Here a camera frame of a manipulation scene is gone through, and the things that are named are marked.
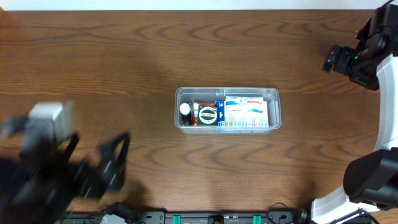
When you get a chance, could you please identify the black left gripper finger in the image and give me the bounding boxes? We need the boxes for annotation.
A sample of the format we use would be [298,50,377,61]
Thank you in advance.
[62,133,80,161]
[97,132,131,190]

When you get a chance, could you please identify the dark syrup bottle white cap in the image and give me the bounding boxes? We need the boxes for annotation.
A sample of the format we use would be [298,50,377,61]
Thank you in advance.
[179,103,192,126]

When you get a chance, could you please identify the red Panadol ActiFast box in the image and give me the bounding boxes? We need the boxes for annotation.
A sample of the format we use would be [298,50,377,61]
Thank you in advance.
[193,101,215,126]

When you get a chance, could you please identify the green Zam-Buk box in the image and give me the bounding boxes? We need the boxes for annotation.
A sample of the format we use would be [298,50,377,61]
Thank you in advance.
[198,105,218,126]

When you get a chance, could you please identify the white Panadol box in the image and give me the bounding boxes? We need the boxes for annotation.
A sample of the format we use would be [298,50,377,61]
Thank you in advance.
[224,96,269,128]

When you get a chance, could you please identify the blue fever patch box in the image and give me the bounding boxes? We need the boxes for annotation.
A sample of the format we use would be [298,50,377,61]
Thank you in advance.
[216,99,268,134]

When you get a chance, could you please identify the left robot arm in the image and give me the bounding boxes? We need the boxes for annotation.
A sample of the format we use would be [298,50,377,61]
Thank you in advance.
[1,133,131,223]

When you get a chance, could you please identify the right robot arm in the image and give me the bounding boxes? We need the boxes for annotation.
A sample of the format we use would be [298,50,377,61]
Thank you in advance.
[300,1,397,223]

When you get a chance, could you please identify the clear plastic container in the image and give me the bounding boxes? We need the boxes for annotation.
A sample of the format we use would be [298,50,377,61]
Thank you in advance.
[174,87,282,134]

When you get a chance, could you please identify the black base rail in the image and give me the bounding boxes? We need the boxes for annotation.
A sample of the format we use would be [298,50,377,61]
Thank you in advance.
[60,202,308,224]

